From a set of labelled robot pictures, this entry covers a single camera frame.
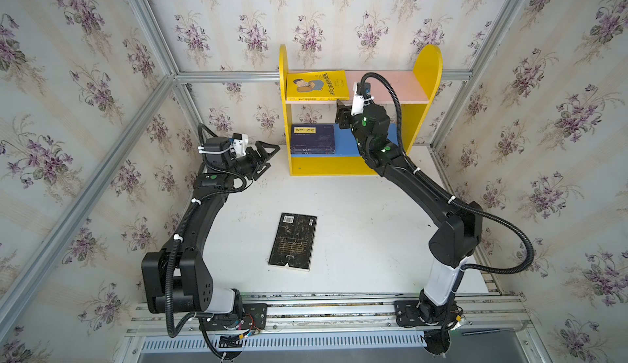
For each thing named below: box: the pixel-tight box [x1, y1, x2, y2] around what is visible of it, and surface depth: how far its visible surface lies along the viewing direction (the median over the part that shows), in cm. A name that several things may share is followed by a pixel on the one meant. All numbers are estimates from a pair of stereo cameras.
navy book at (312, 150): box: [291, 147, 336, 154], surface depth 98 cm
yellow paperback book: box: [286, 69, 350, 102], surface depth 83 cm
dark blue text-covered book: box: [291, 124, 336, 148], surface depth 101 cm
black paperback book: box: [267, 211, 319, 273], surface depth 88 cm
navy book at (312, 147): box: [290, 143, 337, 152], surface depth 98 cm
